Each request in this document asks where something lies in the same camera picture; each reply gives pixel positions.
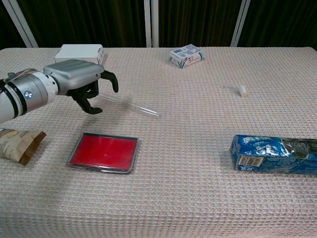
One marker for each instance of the red ink pad case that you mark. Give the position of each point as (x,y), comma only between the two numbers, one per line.
(104,152)

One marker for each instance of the clear plastic tube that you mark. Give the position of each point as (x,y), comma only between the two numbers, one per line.
(146,110)

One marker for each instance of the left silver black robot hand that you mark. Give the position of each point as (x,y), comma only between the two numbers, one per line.
(74,74)

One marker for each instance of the beige waffle tablecloth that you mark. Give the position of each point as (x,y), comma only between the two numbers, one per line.
(173,198)

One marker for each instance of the white frame post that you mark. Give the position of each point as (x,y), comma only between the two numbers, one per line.
(147,24)
(21,24)
(239,24)
(155,24)

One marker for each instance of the white cardboard box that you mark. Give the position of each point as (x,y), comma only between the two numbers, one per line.
(79,52)

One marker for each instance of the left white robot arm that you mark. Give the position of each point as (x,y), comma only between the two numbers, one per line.
(27,94)

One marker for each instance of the brown snack bag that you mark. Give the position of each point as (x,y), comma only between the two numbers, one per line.
(15,146)

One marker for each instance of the small white round cap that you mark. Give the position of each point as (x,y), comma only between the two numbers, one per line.
(242,90)

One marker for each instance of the blue white tissue pack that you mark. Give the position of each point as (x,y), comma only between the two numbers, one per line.
(185,55)

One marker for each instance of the dark green curtain panel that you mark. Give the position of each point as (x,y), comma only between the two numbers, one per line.
(6,32)
(282,22)
(195,22)
(86,22)

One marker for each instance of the blue cookie package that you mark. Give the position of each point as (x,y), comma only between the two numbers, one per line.
(260,153)

